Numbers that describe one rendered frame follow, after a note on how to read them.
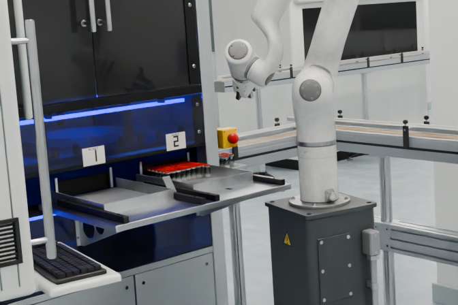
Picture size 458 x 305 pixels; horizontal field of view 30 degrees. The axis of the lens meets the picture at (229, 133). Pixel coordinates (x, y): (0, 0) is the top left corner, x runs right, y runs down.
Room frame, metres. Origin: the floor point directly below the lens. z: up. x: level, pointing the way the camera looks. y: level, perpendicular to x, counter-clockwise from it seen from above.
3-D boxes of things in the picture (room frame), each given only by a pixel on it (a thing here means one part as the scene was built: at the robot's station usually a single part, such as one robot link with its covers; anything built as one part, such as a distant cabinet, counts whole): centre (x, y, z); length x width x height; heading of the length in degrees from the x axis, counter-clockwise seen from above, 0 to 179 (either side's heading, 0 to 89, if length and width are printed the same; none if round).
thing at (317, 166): (2.61, -0.27, 0.95); 0.19 x 0.19 x 0.18
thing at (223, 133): (3.21, 0.02, 1.00); 0.08 x 0.07 x 0.07; 39
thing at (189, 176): (2.99, 0.16, 0.91); 0.18 x 0.02 x 0.05; 129
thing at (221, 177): (2.96, 0.13, 0.90); 0.34 x 0.26 x 0.04; 39
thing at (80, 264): (2.32, 0.51, 0.82); 0.40 x 0.14 x 0.02; 31
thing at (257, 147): (3.50, -0.12, 0.92); 0.69 x 0.16 x 0.16; 129
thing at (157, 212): (2.80, 0.22, 0.87); 0.70 x 0.48 x 0.02; 129
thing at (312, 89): (2.58, -0.26, 1.16); 0.19 x 0.12 x 0.24; 169
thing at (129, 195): (2.75, 0.40, 0.90); 0.34 x 0.26 x 0.04; 39
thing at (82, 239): (2.63, 0.41, 0.80); 0.34 x 0.03 x 0.13; 39
